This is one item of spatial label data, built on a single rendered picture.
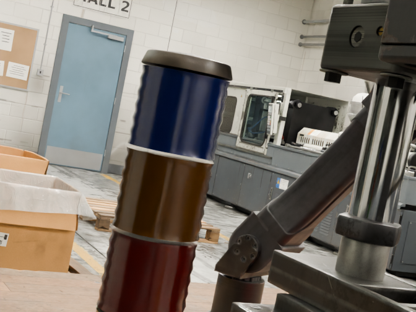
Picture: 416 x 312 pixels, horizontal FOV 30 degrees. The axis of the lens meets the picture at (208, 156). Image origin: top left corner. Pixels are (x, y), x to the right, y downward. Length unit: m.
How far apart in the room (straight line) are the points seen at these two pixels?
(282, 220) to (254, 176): 8.89
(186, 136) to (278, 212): 0.66
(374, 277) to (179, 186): 0.30
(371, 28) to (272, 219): 0.45
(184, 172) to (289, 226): 0.65
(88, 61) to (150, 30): 1.09
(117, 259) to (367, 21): 0.31
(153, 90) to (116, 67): 11.53
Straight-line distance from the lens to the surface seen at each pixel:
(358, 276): 0.59
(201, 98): 0.31
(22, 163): 4.66
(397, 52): 0.51
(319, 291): 0.58
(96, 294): 1.10
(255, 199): 9.75
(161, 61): 0.32
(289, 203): 0.97
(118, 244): 0.32
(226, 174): 10.52
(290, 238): 0.97
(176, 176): 0.31
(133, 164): 0.32
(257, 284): 1.01
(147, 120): 0.32
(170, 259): 0.32
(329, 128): 9.95
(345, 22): 0.59
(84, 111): 11.74
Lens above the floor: 1.17
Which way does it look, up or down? 3 degrees down
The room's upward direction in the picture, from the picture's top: 11 degrees clockwise
